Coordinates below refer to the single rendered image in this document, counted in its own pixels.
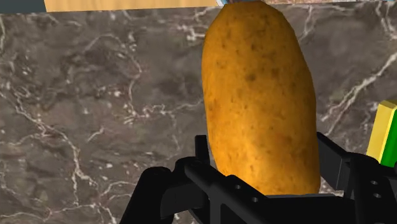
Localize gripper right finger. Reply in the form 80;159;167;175
316;131;397;224

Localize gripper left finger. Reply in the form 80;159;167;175
119;134;267;224

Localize brown potato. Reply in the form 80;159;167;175
201;0;321;196

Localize yellow and green box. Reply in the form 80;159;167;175
366;99;397;168

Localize light wooden board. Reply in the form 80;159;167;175
43;0;219;13

